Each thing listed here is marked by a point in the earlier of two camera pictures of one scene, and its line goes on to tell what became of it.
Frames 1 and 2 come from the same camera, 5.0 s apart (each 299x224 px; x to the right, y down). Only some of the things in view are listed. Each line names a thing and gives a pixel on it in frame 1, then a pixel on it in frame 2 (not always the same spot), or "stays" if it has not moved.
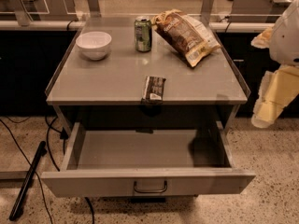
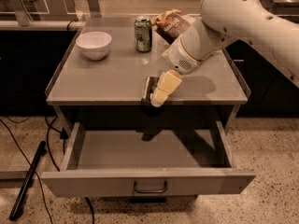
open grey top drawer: [146, 162] stays
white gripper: [286, 41] -> [179, 57]
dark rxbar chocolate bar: [153, 90] stays
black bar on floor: [42, 150] stays
